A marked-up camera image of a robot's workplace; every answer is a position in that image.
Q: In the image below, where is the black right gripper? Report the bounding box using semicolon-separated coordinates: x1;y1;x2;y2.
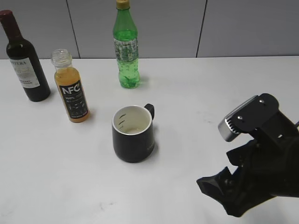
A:
196;134;299;217

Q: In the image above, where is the black mug white interior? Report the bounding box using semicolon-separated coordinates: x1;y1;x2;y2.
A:
112;104;155;163

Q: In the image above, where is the NFC orange juice bottle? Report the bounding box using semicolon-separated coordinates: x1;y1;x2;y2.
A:
51;49;90;123

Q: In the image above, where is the green plastic soda bottle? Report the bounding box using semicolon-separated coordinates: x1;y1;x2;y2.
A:
113;0;140;89

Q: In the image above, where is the dark red wine bottle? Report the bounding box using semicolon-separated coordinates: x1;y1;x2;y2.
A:
0;10;50;102

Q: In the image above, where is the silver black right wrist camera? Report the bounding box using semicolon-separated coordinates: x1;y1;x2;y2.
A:
218;93;299;142

